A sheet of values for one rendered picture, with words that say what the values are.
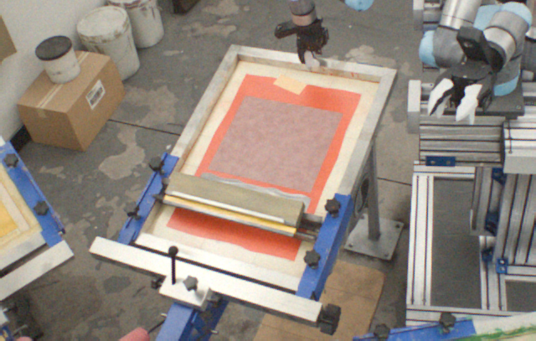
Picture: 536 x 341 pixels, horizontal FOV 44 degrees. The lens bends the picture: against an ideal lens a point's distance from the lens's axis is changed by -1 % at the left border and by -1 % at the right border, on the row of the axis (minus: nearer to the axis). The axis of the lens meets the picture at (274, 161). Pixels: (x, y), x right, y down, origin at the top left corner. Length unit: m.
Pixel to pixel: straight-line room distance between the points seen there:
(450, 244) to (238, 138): 1.14
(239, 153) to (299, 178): 0.22
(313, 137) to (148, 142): 1.89
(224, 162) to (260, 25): 2.48
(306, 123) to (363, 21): 2.34
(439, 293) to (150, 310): 1.26
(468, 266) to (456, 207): 0.30
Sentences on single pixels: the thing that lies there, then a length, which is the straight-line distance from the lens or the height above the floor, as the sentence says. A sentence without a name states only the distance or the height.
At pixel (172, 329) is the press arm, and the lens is 1.77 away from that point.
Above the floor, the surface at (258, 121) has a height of 1.08.
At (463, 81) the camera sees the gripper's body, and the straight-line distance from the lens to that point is 1.32.
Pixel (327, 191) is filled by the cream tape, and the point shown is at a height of 1.05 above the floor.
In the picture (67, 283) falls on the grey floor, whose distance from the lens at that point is 3.36.
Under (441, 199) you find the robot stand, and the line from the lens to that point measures 3.03.
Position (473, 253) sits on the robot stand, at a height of 0.21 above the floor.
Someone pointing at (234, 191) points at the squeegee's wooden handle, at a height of 1.14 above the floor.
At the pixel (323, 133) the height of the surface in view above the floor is 1.08.
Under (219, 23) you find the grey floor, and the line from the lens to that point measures 4.58.
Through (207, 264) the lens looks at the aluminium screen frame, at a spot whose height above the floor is 1.03.
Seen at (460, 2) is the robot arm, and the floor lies 1.66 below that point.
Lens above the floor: 2.52
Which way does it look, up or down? 46 degrees down
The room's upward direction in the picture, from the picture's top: 11 degrees counter-clockwise
